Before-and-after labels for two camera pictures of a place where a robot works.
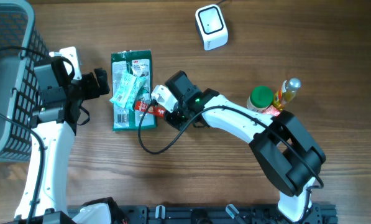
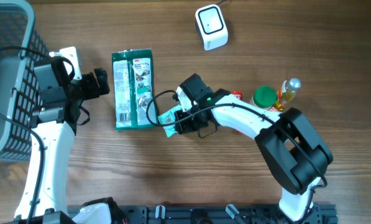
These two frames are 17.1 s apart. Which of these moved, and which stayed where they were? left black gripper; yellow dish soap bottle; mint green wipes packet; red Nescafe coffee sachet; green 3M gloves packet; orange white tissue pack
Moved: mint green wipes packet; red Nescafe coffee sachet
Stayed: yellow dish soap bottle; left black gripper; green 3M gloves packet; orange white tissue pack
